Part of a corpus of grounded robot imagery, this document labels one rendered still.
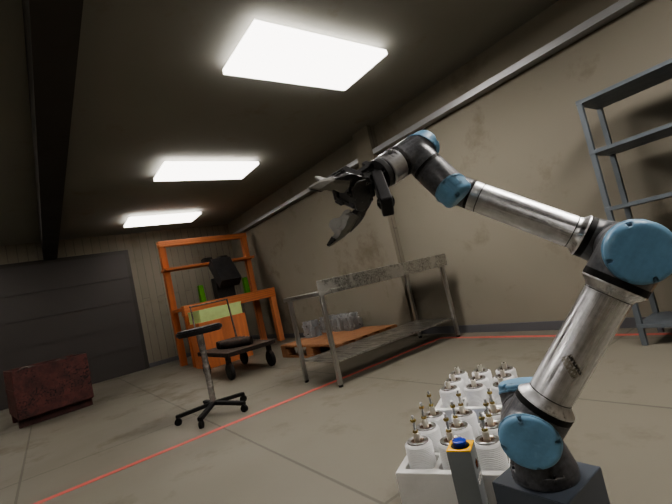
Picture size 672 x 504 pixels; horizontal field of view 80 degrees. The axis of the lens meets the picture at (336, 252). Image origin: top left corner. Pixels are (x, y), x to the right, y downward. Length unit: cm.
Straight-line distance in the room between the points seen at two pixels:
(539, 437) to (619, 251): 39
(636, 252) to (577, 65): 324
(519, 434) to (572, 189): 317
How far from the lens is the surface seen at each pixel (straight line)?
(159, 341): 895
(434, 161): 94
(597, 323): 92
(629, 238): 89
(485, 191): 105
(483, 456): 150
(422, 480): 156
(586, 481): 119
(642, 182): 379
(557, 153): 401
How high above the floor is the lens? 86
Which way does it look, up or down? 4 degrees up
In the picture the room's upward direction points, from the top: 13 degrees counter-clockwise
